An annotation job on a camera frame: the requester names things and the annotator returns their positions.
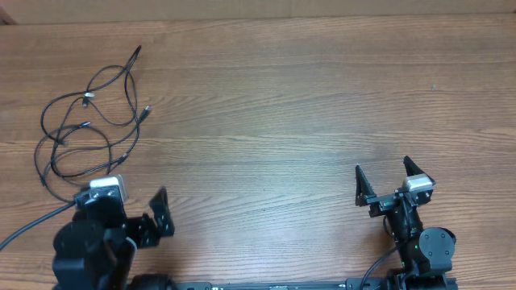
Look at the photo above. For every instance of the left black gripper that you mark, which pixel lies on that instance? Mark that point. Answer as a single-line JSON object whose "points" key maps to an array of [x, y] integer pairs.
{"points": [[142, 232]]}

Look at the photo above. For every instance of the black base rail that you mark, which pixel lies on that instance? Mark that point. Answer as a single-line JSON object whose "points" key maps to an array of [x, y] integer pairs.
{"points": [[278, 286]]}

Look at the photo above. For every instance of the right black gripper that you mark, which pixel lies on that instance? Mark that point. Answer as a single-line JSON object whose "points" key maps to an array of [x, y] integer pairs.
{"points": [[389, 200]]}

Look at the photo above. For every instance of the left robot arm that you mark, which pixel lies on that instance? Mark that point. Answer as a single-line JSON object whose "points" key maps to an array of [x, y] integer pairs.
{"points": [[96, 249]]}

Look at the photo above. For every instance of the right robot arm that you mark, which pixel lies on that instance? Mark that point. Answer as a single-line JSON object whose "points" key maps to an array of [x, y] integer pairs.
{"points": [[425, 253]]}

